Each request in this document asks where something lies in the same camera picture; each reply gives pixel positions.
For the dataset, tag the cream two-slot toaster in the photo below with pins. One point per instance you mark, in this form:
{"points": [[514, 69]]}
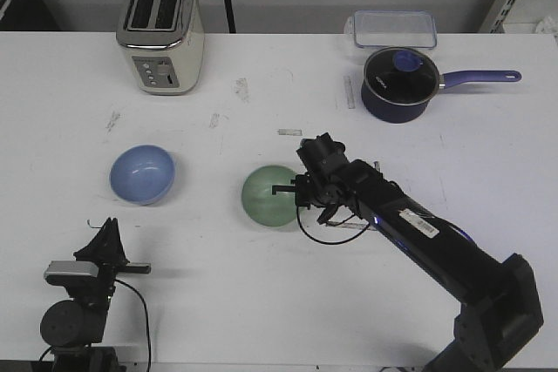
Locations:
{"points": [[162, 42]]}

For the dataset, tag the blue saucepan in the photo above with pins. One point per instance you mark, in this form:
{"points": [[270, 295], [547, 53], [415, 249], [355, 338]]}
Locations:
{"points": [[398, 114]]}

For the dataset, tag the green bowl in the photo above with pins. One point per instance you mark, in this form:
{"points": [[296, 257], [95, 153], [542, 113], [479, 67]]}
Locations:
{"points": [[260, 204]]}

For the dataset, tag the glass pot lid blue knob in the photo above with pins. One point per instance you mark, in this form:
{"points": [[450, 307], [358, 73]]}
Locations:
{"points": [[401, 76]]}

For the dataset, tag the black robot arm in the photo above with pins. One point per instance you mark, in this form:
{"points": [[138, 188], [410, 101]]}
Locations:
{"points": [[74, 328], [500, 309]]}

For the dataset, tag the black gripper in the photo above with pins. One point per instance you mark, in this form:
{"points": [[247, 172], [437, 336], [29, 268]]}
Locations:
{"points": [[99, 293], [329, 178]]}

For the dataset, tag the clear plastic food container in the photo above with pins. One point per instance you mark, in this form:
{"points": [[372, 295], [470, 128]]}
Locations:
{"points": [[368, 31]]}

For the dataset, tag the blue bowl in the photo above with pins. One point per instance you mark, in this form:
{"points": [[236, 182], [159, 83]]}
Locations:
{"points": [[143, 174]]}

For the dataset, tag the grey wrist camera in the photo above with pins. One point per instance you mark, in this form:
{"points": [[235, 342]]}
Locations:
{"points": [[71, 273]]}

